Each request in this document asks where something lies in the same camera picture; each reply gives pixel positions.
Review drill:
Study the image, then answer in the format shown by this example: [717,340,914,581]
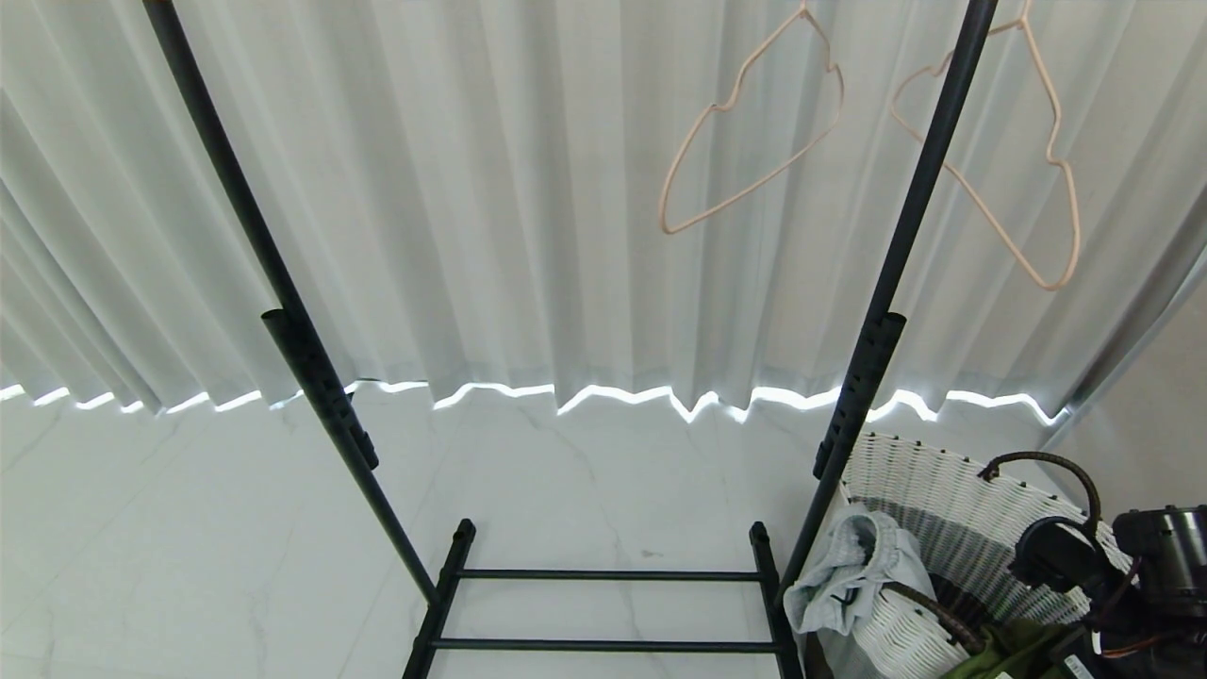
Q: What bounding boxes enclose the pale grey shorts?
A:
[783,507,936,638]

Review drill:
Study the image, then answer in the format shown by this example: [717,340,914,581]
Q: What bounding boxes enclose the green printed shirt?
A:
[938,618,1076,679]

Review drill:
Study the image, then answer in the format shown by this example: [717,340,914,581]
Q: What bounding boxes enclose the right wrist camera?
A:
[1007,517,1128,597]

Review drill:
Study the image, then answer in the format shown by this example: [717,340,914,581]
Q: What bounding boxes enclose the pink clothes hanger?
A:
[889,0,1082,291]
[658,0,846,237]

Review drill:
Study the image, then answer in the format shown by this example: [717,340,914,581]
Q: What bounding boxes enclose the white laundry basket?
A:
[811,432,1134,679]

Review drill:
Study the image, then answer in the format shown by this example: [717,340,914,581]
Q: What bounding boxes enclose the black clothes rack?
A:
[141,0,1000,679]

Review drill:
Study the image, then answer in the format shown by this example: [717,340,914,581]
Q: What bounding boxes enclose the black cable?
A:
[1015,515,1100,567]

